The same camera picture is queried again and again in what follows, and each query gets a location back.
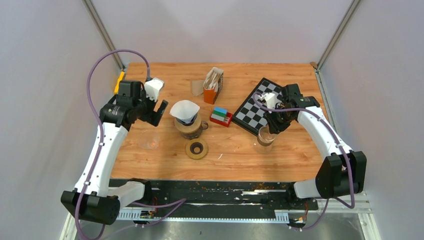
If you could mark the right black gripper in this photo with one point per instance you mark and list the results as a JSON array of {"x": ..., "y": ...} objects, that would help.
[{"x": 274, "y": 127}]

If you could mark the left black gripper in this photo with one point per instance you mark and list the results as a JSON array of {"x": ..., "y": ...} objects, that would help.
[{"x": 150, "y": 117}]

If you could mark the white paper coffee filter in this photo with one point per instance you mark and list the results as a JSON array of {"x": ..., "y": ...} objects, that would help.
[{"x": 184, "y": 109}]

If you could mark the glass coffee carafe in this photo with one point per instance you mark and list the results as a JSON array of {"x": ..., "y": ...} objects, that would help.
[{"x": 193, "y": 131}]

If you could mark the blue glass dripper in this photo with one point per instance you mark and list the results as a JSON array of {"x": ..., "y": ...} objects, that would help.
[{"x": 188, "y": 121}]

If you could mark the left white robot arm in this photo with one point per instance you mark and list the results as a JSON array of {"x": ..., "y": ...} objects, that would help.
[{"x": 91, "y": 199}]

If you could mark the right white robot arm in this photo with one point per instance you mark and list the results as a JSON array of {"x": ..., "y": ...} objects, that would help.
[{"x": 342, "y": 171}]

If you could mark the brown paper filter on table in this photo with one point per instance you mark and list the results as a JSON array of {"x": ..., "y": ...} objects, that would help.
[{"x": 197, "y": 87}]

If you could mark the orange filter box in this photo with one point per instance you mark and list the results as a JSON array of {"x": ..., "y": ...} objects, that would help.
[{"x": 213, "y": 85}]

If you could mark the clear glass beaker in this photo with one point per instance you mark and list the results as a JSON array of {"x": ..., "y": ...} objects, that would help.
[{"x": 265, "y": 140}]

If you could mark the black white chessboard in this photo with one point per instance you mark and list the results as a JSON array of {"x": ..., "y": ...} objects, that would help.
[{"x": 249, "y": 115}]

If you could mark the small clear glass cup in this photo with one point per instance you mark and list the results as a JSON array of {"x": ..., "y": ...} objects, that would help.
[{"x": 149, "y": 139}]

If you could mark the yellow marker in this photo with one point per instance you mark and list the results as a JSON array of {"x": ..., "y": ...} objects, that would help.
[{"x": 119, "y": 79}]

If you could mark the red toy brick stack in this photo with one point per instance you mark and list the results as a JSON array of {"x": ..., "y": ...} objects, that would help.
[{"x": 221, "y": 116}]

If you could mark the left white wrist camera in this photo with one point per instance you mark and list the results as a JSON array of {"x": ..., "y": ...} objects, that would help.
[{"x": 153, "y": 88}]

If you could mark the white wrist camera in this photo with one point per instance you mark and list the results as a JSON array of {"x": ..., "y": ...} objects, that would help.
[
  {"x": 269, "y": 100},
  {"x": 153, "y": 88}
]

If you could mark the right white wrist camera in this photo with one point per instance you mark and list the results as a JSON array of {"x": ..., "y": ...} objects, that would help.
[{"x": 269, "y": 100}]

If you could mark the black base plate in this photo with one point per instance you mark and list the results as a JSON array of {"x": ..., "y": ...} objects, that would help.
[{"x": 227, "y": 199}]

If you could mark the aluminium frame rail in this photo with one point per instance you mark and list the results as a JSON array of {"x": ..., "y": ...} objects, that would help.
[{"x": 149, "y": 213}]

